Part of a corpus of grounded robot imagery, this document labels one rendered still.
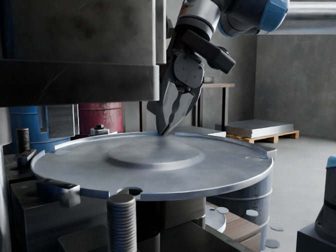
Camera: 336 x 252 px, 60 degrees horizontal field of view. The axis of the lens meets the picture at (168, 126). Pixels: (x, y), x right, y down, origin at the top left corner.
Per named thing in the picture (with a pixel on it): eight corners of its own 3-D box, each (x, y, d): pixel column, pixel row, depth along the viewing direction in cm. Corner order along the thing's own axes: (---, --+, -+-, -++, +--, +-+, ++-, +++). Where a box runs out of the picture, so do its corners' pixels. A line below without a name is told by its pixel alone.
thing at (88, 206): (77, 185, 40) (75, 153, 39) (129, 229, 28) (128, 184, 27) (3, 200, 35) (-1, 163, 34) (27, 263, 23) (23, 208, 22)
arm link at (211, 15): (228, 16, 55) (200, -11, 50) (220, 38, 55) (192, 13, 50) (200, 22, 61) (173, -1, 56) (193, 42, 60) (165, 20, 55)
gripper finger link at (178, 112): (158, 136, 57) (173, 93, 58) (177, 141, 53) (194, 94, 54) (146, 131, 55) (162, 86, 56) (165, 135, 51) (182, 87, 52)
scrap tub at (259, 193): (228, 215, 193) (230, 144, 185) (285, 244, 159) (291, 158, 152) (177, 235, 168) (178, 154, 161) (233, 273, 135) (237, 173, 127)
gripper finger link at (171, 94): (146, 131, 55) (162, 86, 56) (165, 135, 51) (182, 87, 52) (133, 125, 53) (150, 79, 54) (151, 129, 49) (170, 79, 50)
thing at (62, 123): (68, 129, 33) (66, 97, 33) (82, 135, 29) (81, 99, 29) (38, 132, 31) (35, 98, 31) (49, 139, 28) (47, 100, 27)
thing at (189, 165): (89, 134, 54) (89, 130, 53) (250, 138, 50) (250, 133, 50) (-39, 193, 25) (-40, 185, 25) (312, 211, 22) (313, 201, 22)
